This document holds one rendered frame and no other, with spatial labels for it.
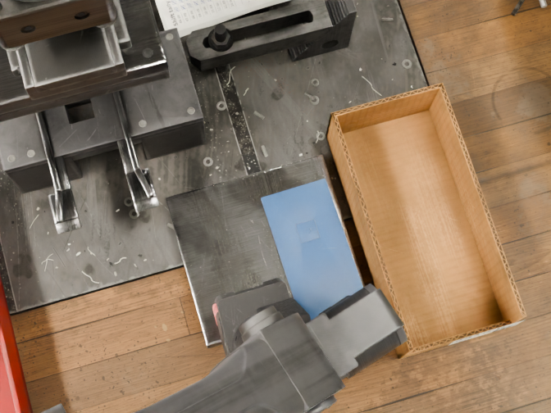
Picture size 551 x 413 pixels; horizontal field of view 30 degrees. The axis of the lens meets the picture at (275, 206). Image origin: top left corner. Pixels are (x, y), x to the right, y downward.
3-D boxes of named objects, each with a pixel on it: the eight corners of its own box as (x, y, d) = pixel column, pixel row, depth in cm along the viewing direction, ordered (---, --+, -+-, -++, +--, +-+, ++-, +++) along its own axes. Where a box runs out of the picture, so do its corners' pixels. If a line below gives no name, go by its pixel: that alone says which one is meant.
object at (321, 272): (307, 340, 102) (309, 336, 100) (260, 198, 106) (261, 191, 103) (373, 319, 103) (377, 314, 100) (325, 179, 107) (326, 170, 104)
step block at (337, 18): (292, 61, 112) (296, 27, 104) (284, 38, 113) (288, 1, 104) (348, 47, 113) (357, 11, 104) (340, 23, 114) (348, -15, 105)
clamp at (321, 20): (195, 89, 111) (191, 52, 101) (187, 61, 112) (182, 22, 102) (327, 55, 113) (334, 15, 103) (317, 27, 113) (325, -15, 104)
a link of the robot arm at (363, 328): (354, 271, 90) (364, 244, 78) (410, 355, 88) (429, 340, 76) (242, 342, 88) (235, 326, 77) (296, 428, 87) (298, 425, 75)
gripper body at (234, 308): (280, 274, 94) (302, 297, 87) (304, 375, 96) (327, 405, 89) (211, 295, 93) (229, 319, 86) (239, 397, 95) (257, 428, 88)
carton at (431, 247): (397, 360, 105) (409, 351, 97) (325, 138, 111) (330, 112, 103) (514, 326, 106) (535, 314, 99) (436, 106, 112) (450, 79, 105)
